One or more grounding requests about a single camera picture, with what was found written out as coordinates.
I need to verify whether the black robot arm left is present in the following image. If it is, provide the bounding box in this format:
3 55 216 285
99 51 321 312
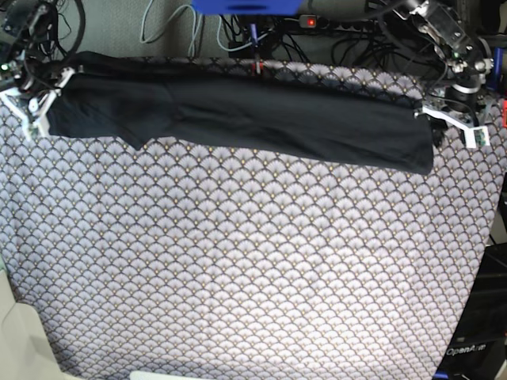
381 1 495 149

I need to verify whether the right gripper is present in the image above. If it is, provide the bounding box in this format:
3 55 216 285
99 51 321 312
0 63 76 141

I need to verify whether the fan-patterned grey tablecloth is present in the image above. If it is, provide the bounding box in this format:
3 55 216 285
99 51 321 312
0 55 507 380

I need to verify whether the red and blue clamp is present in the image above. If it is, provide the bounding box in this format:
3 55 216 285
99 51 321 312
249 23 262 76

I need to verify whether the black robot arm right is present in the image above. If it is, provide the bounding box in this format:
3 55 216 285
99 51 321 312
1 1 86 141

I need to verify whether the beige cardboard box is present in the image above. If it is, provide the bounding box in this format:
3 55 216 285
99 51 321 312
1 268 64 379

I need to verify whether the red clamp at right edge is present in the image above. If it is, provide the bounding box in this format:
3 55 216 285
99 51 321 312
502 99 507 128

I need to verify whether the blue plastic mount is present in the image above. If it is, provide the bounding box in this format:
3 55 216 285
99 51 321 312
192 0 302 15

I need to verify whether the black T-shirt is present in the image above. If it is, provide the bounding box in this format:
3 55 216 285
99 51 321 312
48 52 433 175

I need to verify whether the black OpenArm box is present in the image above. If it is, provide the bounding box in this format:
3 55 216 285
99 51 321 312
433 243 506 379

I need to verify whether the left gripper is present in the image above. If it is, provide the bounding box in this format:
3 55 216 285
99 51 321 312
414 81 494 149

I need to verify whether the white object at bottom edge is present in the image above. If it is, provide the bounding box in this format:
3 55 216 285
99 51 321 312
129 370 169 380

